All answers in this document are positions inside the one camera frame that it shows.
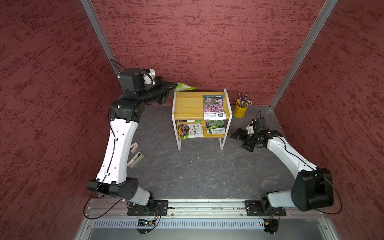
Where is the small white pink clip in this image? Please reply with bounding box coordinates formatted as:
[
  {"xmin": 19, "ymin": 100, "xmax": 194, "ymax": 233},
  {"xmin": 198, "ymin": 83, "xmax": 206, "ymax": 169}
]
[{"xmin": 130, "ymin": 142, "xmax": 139, "ymax": 153}]

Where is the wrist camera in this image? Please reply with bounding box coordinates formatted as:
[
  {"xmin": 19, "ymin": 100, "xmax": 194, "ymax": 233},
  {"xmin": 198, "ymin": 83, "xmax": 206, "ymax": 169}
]
[
  {"xmin": 143, "ymin": 69, "xmax": 156, "ymax": 86},
  {"xmin": 246, "ymin": 124, "xmax": 255, "ymax": 135}
]

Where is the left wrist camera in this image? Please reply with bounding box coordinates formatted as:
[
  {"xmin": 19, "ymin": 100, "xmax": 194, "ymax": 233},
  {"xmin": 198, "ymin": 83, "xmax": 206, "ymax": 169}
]
[{"xmin": 143, "ymin": 69, "xmax": 156, "ymax": 86}]

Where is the right aluminium corner post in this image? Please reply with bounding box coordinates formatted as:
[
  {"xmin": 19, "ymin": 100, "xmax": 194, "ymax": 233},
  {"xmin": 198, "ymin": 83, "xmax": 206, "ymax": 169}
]
[{"xmin": 270, "ymin": 0, "xmax": 338, "ymax": 111}]

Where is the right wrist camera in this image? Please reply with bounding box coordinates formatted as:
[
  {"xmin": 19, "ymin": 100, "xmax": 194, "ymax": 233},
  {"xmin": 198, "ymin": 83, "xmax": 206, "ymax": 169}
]
[{"xmin": 246, "ymin": 124, "xmax": 255, "ymax": 135}]

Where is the green white seed bag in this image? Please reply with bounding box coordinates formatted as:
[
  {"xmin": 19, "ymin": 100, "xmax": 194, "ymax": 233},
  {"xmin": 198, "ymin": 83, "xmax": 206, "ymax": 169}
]
[{"xmin": 175, "ymin": 83, "xmax": 196, "ymax": 92}]

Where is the yellow pen cup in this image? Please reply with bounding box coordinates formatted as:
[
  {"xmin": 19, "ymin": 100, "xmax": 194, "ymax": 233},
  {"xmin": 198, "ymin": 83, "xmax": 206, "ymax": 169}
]
[{"xmin": 234, "ymin": 94, "xmax": 253, "ymax": 118}]

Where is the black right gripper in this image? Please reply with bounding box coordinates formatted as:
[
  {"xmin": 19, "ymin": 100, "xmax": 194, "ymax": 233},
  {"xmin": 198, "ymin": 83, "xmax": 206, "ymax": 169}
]
[{"xmin": 230, "ymin": 127, "xmax": 262, "ymax": 151}]

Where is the colourful flower seed bag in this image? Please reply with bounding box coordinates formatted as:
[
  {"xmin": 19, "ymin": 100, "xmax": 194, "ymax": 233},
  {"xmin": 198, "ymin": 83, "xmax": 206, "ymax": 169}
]
[{"xmin": 177, "ymin": 120, "xmax": 204, "ymax": 140}]

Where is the aluminium corner post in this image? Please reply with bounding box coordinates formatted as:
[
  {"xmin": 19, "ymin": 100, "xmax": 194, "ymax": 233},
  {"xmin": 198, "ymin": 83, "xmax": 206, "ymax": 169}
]
[
  {"xmin": 270, "ymin": 0, "xmax": 338, "ymax": 111},
  {"xmin": 81, "ymin": 0, "xmax": 119, "ymax": 76}
]

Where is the white wooden two-tier shelf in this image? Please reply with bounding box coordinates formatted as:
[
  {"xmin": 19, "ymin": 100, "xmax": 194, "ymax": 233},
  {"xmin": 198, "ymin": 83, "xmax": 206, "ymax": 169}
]
[{"xmin": 172, "ymin": 89, "xmax": 233, "ymax": 151}]

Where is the pink flower seed bag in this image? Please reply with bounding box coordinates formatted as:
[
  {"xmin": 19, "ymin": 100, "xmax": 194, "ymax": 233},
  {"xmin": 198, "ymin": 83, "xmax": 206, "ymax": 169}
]
[{"xmin": 203, "ymin": 95, "xmax": 227, "ymax": 120}]

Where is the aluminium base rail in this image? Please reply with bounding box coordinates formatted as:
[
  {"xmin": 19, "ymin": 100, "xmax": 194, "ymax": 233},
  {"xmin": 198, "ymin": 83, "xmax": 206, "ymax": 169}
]
[{"xmin": 77, "ymin": 199, "xmax": 335, "ymax": 239}]

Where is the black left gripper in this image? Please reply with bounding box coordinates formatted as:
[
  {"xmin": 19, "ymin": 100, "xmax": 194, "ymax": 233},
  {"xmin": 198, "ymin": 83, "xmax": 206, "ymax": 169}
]
[{"xmin": 137, "ymin": 74, "xmax": 177, "ymax": 104}]

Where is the green lawn seed bag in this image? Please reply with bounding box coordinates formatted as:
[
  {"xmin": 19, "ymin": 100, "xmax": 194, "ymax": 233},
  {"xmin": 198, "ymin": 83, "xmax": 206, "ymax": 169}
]
[{"xmin": 206, "ymin": 120, "xmax": 226, "ymax": 135}]

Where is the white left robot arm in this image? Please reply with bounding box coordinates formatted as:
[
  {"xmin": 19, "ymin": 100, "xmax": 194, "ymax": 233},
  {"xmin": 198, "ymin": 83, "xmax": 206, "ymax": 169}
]
[{"xmin": 87, "ymin": 68, "xmax": 178, "ymax": 216}]

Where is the white green rectangular box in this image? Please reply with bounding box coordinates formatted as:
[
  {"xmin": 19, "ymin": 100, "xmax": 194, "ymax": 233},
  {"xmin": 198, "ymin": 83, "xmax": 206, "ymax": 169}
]
[{"xmin": 127, "ymin": 152, "xmax": 145, "ymax": 169}]

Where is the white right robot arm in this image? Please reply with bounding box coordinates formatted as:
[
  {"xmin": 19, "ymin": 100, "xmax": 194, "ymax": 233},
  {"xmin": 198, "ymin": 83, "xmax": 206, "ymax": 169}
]
[{"xmin": 231, "ymin": 129, "xmax": 341, "ymax": 216}]

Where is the left aluminium corner post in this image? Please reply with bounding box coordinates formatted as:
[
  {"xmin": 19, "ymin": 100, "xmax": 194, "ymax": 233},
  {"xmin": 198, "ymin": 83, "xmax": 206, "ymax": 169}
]
[{"xmin": 81, "ymin": 0, "xmax": 119, "ymax": 76}]

